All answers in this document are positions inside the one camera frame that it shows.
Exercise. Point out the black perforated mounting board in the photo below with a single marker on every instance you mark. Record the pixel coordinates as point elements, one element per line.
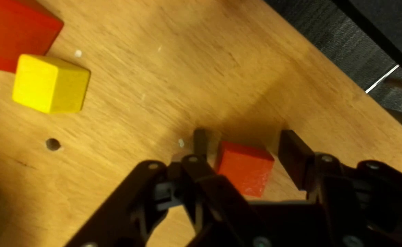
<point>329,41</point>

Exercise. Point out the large orange-red wooden block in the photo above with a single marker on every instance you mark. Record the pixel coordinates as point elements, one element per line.
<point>13,32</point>

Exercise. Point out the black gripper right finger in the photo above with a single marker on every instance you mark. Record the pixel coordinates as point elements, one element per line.
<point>338,197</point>

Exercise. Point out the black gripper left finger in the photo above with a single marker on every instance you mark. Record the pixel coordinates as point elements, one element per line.
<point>209,197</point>

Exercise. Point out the small yellow wooden cube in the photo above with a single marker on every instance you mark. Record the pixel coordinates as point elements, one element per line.
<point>50,84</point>

